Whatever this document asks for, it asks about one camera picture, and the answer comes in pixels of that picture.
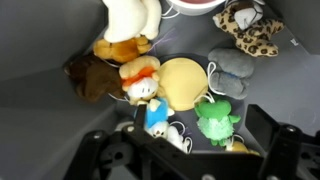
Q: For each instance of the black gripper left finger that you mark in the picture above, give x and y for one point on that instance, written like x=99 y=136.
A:
x=140 y=115

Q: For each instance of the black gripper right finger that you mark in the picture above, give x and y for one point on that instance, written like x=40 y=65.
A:
x=260 y=124

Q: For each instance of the blue white plush toy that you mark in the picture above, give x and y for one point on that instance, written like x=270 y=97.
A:
x=157 y=114

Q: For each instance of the orange white plush toy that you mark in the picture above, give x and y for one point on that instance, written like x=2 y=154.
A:
x=140 y=78

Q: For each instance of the green plush toy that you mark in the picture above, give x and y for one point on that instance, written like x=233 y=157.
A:
x=215 y=121

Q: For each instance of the tan round plush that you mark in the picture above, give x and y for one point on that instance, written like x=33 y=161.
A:
x=182 y=80

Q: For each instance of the dark brown plush toy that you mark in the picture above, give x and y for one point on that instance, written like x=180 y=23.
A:
x=94 y=78

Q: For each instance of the gray plush toy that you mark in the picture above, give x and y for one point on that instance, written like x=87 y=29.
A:
x=228 y=72

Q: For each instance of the golden brown plush toy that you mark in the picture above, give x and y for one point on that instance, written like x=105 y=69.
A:
x=123 y=51

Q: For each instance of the gray plastic bin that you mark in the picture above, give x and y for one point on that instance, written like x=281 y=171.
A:
x=42 y=120

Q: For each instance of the leopard plush toy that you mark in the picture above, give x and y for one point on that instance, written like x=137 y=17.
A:
x=252 y=33

